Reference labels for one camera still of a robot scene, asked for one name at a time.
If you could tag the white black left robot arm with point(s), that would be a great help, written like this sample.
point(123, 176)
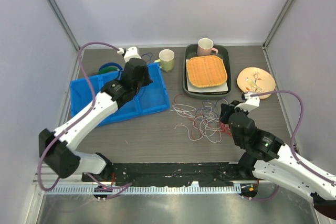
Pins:
point(57, 148)

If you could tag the woven orange basket tray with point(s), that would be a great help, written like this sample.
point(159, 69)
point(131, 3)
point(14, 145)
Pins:
point(206, 71)

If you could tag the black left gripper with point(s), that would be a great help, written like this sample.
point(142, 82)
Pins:
point(147, 80)

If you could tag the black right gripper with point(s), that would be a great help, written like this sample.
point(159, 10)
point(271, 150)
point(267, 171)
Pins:
point(226, 109)

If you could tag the beige plate with bird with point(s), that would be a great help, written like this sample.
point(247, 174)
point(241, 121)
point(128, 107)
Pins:
point(253, 79)

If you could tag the white square plate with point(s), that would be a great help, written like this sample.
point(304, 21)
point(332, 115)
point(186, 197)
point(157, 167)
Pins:
point(218, 88)

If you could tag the dark grey serving tray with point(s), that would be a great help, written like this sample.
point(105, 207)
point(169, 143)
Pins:
point(190, 52)

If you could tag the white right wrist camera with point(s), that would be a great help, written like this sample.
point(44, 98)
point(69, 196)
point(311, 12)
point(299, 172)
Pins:
point(250, 101)

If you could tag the pink ceramic mug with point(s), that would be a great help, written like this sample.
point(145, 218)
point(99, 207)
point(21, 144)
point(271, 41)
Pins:
point(205, 47)

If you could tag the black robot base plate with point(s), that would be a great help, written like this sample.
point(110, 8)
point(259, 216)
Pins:
point(210, 174)

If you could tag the light green ceramic mug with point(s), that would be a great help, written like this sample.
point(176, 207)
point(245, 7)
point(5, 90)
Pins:
point(166, 60)

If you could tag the white slotted cable duct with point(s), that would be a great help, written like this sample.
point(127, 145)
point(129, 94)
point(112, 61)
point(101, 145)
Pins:
point(94, 189)

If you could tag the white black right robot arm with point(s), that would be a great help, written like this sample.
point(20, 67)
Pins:
point(267, 157)

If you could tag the blue plastic compartment bin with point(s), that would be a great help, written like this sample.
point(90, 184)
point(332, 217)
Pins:
point(151, 99)

